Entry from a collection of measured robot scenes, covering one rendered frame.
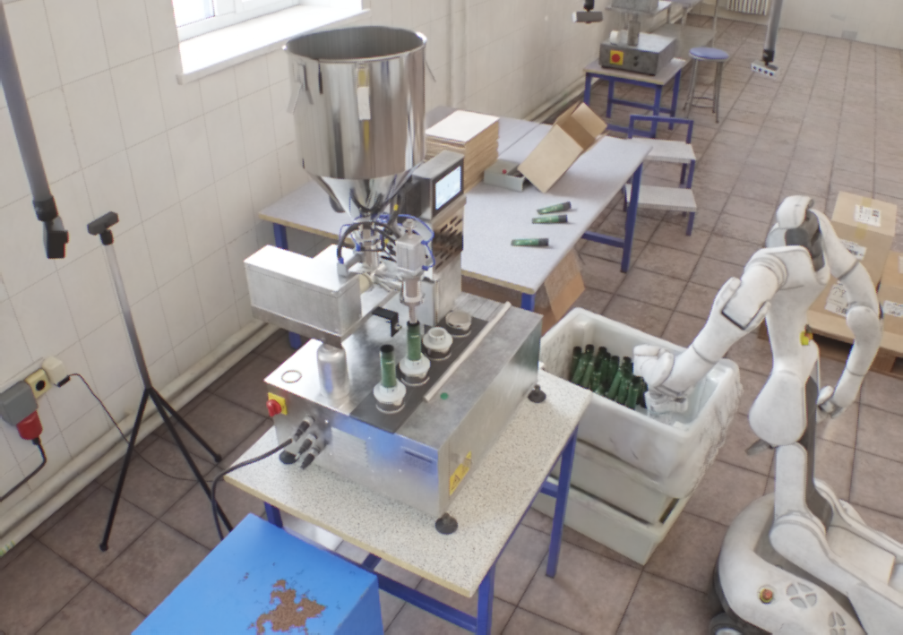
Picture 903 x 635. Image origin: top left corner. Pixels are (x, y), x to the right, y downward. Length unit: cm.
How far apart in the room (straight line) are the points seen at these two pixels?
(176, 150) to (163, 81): 28
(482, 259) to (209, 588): 155
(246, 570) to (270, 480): 24
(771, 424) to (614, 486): 66
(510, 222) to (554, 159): 37
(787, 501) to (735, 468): 89
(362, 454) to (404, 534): 22
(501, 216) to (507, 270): 44
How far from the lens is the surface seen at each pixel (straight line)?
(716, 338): 180
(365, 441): 175
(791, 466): 224
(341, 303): 159
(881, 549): 254
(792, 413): 208
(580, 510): 271
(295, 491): 194
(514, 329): 197
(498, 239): 296
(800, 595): 238
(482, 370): 183
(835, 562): 239
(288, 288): 165
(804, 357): 206
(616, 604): 266
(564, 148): 324
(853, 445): 351
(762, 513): 255
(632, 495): 254
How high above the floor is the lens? 216
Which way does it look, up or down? 33 degrees down
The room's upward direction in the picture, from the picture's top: straight up
